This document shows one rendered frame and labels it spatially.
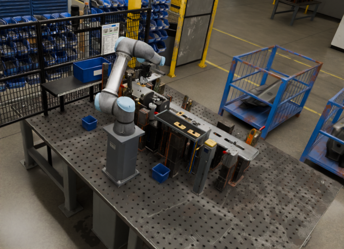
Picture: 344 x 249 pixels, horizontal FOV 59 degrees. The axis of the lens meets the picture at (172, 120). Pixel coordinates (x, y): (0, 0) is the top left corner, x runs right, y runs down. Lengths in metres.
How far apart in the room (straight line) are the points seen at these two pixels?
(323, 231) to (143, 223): 2.05
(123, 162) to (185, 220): 0.57
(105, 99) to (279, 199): 1.48
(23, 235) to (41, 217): 0.21
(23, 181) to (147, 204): 1.57
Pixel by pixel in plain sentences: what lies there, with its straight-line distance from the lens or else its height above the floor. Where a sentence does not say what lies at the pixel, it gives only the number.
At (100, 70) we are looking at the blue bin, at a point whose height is 1.12.
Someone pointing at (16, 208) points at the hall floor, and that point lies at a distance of 3.14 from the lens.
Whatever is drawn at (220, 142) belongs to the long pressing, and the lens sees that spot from 2.33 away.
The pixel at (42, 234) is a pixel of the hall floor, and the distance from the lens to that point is 2.92.
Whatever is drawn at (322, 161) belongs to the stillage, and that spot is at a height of 0.16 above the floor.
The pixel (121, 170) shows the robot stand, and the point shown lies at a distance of 2.19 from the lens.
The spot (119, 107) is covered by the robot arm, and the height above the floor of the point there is 1.30.
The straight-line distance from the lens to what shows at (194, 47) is 5.86.
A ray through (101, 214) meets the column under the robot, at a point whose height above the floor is 0.31.
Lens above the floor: 2.32
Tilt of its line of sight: 33 degrees down
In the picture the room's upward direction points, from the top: 10 degrees clockwise
